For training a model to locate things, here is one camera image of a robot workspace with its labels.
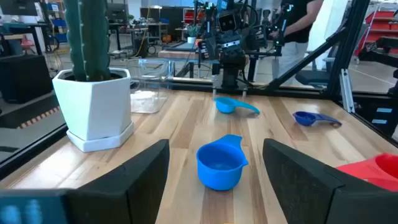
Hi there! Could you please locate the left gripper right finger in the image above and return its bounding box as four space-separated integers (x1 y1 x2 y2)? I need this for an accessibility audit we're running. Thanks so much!
262 138 398 224

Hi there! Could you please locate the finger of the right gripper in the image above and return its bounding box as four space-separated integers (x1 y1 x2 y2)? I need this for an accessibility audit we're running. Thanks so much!
198 39 218 62
248 24 266 51

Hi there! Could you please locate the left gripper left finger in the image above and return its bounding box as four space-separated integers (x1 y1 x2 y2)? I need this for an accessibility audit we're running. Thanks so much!
67 139 170 224

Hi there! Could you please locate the teal measuring cup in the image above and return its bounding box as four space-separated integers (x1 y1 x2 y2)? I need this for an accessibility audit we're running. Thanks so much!
213 96 261 115

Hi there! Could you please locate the orange-red measuring cup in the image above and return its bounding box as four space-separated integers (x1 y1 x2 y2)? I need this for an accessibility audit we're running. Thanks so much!
336 152 398 192

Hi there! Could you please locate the clear plastic basket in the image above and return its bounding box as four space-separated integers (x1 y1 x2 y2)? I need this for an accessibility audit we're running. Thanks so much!
129 58 175 114

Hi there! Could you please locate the small background potted plant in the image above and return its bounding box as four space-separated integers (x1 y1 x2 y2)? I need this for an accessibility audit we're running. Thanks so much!
185 24 200 45

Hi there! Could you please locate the person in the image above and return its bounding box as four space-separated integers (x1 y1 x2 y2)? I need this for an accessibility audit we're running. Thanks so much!
273 0 325 86

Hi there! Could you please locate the white hexagonal plant pot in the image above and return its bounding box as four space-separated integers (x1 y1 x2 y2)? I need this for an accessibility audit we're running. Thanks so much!
52 67 135 153

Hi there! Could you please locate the black hazard-striped floor mat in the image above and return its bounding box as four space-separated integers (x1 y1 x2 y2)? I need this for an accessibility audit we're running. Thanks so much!
0 93 65 131

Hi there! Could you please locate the green cactus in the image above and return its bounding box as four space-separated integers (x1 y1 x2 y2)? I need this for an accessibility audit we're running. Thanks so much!
63 0 111 82

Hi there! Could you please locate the red shelving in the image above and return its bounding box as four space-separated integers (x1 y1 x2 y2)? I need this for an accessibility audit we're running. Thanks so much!
354 11 398 57

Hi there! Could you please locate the black cabinet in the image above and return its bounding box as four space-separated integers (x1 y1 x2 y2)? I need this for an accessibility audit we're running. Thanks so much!
0 55 53 104

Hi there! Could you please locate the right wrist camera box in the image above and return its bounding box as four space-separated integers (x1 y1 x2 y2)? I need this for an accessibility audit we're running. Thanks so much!
216 10 241 32

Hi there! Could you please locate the silver frame bracket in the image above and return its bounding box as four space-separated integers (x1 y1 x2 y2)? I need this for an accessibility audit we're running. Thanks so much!
339 68 356 113

